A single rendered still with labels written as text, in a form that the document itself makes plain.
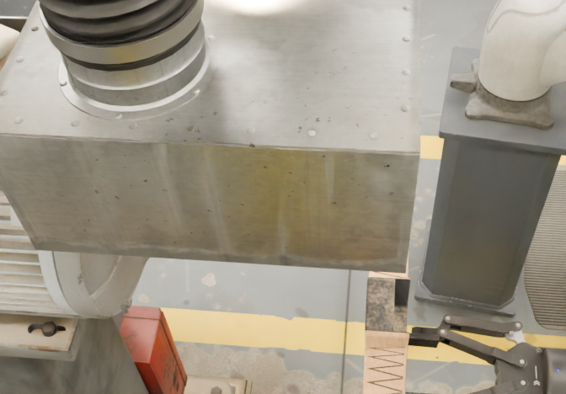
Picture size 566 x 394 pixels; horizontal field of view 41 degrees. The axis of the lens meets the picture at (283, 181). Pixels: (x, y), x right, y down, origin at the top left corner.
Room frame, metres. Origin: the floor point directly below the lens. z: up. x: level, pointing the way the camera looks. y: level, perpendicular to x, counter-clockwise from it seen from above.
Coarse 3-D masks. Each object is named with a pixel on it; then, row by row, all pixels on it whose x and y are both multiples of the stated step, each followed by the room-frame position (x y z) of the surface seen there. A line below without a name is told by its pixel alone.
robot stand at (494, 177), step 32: (448, 96) 1.16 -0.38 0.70; (448, 128) 1.07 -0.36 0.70; (480, 128) 1.06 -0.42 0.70; (512, 128) 1.05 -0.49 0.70; (448, 160) 1.08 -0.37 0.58; (480, 160) 1.04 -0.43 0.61; (512, 160) 1.02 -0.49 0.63; (544, 160) 1.00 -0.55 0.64; (448, 192) 1.06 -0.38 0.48; (480, 192) 1.04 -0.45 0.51; (512, 192) 1.02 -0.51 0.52; (544, 192) 1.02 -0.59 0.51; (448, 224) 1.06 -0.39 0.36; (480, 224) 1.03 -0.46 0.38; (512, 224) 1.01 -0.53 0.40; (448, 256) 1.05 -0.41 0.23; (480, 256) 1.03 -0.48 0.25; (512, 256) 1.00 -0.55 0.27; (416, 288) 1.09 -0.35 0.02; (448, 288) 1.05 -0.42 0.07; (480, 288) 1.02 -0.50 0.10; (512, 288) 1.02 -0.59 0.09
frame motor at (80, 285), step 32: (0, 192) 0.46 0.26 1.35; (0, 224) 0.44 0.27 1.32; (0, 256) 0.42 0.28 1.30; (32, 256) 0.42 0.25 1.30; (64, 256) 0.41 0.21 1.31; (96, 256) 0.42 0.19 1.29; (128, 256) 0.46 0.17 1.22; (0, 288) 0.41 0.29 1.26; (32, 288) 0.41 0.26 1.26; (64, 288) 0.40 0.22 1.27; (96, 288) 0.40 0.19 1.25; (128, 288) 0.44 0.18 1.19
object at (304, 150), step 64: (256, 0) 0.48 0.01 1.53; (320, 0) 0.47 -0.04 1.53; (384, 0) 0.46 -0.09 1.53; (256, 64) 0.40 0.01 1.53; (320, 64) 0.40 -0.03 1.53; (384, 64) 0.39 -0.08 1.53; (0, 128) 0.36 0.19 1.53; (64, 128) 0.36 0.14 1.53; (128, 128) 0.35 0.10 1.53; (192, 128) 0.35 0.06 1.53; (256, 128) 0.34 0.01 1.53; (320, 128) 0.34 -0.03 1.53; (384, 128) 0.33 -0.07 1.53; (64, 192) 0.35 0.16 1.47; (128, 192) 0.34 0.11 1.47; (192, 192) 0.34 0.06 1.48; (256, 192) 0.33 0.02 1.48; (320, 192) 0.32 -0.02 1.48; (384, 192) 0.31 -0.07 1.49; (192, 256) 0.34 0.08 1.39; (256, 256) 0.33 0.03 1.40; (320, 256) 0.32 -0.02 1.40; (384, 256) 0.31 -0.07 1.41
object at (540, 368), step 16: (512, 352) 0.41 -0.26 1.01; (528, 352) 0.40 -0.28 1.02; (544, 352) 0.40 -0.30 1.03; (560, 352) 0.39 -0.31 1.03; (496, 368) 0.39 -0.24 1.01; (512, 368) 0.39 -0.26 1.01; (528, 368) 0.38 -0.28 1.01; (544, 368) 0.38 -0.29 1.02; (560, 368) 0.37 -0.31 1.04; (496, 384) 0.37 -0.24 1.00; (528, 384) 0.37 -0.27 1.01; (544, 384) 0.36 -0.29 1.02; (560, 384) 0.35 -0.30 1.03
